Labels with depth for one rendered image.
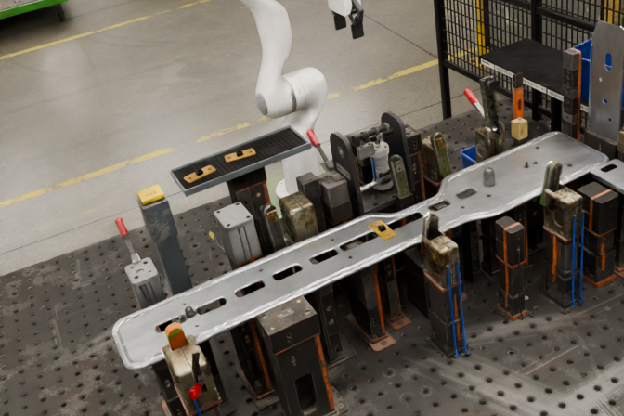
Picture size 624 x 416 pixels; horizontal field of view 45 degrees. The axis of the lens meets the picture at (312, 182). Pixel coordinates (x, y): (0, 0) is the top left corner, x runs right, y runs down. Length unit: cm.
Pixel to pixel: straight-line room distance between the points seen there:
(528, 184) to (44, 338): 148
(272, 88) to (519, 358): 104
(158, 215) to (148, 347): 40
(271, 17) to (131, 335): 101
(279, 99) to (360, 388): 89
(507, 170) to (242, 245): 76
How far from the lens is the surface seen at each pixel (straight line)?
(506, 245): 197
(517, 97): 226
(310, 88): 235
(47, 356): 238
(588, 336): 211
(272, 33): 229
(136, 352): 179
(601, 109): 228
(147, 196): 201
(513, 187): 208
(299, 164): 244
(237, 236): 191
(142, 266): 193
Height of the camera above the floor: 214
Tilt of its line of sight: 31 degrees down
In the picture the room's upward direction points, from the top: 11 degrees counter-clockwise
